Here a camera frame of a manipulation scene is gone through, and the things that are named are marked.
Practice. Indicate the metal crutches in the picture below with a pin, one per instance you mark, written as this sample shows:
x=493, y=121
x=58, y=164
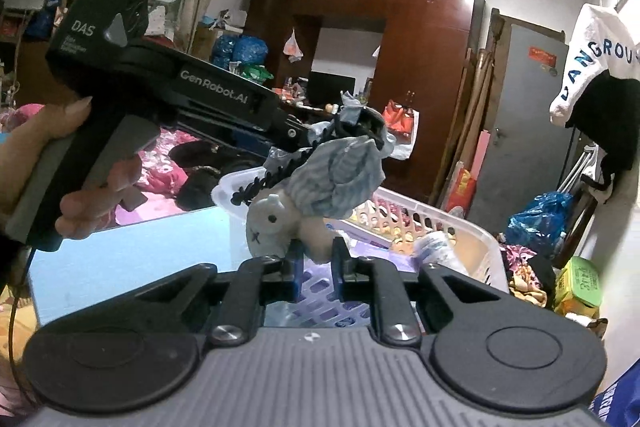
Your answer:
x=577, y=169

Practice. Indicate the floral clothes heap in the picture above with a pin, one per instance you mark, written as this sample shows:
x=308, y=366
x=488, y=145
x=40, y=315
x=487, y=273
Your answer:
x=525, y=277

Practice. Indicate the black hanging garment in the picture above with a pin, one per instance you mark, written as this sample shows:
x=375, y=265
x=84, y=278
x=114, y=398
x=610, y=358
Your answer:
x=607, y=127

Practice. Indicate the green box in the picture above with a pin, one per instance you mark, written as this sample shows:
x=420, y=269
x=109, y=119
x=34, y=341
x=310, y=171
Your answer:
x=577, y=282

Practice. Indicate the pink floral blanket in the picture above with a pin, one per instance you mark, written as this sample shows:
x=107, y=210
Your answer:
x=160, y=172

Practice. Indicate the purple tissue pack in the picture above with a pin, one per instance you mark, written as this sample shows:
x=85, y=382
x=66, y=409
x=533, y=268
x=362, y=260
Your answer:
x=372, y=254

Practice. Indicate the dark clothes pile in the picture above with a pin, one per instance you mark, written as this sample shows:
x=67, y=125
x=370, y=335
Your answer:
x=205, y=162

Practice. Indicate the red and yellow bag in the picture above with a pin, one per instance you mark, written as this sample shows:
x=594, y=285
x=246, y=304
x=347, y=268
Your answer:
x=460, y=189

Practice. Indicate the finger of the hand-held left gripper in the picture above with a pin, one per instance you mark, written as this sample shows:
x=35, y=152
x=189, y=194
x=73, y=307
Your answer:
x=295, y=134

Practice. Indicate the striped headband with plush bunny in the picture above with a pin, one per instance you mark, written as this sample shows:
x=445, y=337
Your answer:
x=340, y=177

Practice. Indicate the blue crumpled plastic bag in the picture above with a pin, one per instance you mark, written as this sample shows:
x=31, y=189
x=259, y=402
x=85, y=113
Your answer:
x=540, y=222

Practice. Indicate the person's left hand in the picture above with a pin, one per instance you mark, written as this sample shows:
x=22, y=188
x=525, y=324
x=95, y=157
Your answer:
x=40, y=132

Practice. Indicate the plastic bottle in basket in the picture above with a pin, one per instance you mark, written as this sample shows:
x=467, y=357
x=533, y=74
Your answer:
x=440, y=252

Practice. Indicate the wooden sticks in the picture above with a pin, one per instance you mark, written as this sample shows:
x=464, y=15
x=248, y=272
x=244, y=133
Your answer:
x=472, y=107

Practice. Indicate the brown wooden wardrobe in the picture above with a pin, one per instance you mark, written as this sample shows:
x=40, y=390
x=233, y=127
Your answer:
x=425, y=57

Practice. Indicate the orange and white plastic bag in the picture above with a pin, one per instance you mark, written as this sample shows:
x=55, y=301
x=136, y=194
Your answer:
x=402, y=127

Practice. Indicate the black monitor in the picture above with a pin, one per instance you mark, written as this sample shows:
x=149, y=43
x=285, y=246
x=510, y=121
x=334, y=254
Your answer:
x=330, y=89

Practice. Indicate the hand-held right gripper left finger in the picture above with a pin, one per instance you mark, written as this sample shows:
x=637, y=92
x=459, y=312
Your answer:
x=296, y=272

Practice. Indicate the white plastic basket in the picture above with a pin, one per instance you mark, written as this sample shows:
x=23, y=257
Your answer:
x=465, y=232

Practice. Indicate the grey door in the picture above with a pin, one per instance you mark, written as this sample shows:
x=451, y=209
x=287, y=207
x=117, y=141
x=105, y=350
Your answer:
x=530, y=117

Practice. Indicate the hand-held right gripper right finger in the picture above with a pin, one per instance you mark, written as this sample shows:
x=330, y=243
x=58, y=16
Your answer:
x=340, y=272

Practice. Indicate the blue plastic bags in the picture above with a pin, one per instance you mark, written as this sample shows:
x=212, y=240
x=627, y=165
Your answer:
x=240, y=49

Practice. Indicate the small white hanging plastic bag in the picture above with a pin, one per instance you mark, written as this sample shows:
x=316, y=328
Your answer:
x=293, y=47

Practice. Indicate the white lettered sweatshirt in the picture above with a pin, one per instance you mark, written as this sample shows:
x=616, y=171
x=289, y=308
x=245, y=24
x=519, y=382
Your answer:
x=595, y=57

